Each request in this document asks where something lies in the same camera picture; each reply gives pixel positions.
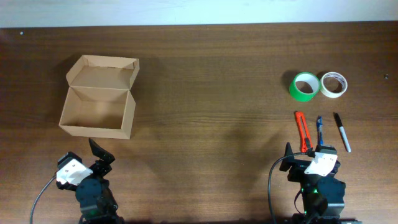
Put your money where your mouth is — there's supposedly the blue ballpoint pen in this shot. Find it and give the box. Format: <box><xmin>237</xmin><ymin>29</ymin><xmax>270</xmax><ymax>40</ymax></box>
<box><xmin>316</xmin><ymin>116</ymin><xmax>324</xmax><ymax>146</ymax></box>

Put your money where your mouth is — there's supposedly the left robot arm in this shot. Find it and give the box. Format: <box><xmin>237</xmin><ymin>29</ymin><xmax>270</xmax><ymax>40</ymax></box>
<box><xmin>75</xmin><ymin>139</ymin><xmax>125</xmax><ymax>224</ymax></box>

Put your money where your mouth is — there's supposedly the black white marker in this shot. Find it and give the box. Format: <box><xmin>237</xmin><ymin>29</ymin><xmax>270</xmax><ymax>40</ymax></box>
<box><xmin>333</xmin><ymin>113</ymin><xmax>351</xmax><ymax>153</ymax></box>

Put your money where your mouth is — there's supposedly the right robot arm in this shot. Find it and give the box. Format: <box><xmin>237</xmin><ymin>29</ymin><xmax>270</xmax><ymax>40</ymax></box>
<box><xmin>279</xmin><ymin>143</ymin><xmax>360</xmax><ymax>224</ymax></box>

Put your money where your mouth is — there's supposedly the brown cardboard box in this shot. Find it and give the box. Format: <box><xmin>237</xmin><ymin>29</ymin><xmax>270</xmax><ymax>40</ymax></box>
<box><xmin>59</xmin><ymin>55</ymin><xmax>139</xmax><ymax>139</ymax></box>

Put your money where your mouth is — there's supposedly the green tape roll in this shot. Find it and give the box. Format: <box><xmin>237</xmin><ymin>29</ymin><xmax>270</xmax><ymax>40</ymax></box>
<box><xmin>289</xmin><ymin>72</ymin><xmax>320</xmax><ymax>102</ymax></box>

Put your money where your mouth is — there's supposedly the white tape roll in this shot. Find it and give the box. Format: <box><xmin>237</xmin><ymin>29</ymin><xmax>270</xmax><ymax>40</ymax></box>
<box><xmin>320</xmin><ymin>72</ymin><xmax>348</xmax><ymax>98</ymax></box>

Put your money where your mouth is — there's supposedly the orange utility knife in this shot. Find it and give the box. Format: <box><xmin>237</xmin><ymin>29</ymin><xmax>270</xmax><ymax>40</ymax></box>
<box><xmin>294</xmin><ymin>111</ymin><xmax>313</xmax><ymax>152</ymax></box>

